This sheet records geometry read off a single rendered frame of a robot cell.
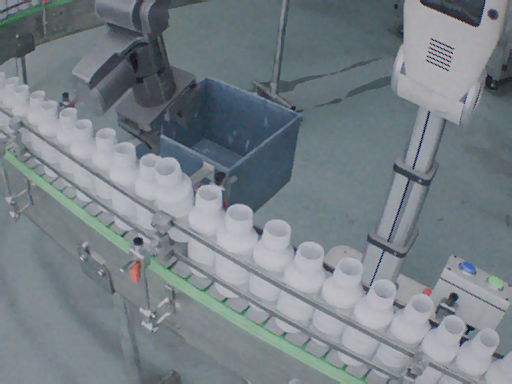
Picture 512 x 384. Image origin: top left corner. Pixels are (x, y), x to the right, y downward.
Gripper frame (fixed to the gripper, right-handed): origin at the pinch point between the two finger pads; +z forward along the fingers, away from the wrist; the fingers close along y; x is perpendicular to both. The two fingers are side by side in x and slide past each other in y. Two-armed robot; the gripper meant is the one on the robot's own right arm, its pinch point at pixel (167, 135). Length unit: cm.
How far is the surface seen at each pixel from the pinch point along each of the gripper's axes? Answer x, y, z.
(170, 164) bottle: -0.2, 1.0, 5.9
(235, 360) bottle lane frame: 17.6, 15.5, 34.9
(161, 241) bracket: 2.1, 9.3, 14.6
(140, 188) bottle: -5.6, 4.5, 11.8
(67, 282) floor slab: -84, 15, 127
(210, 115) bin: -38, -45, 60
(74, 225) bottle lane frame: -23.7, 13.1, 27.8
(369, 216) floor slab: -6, -100, 165
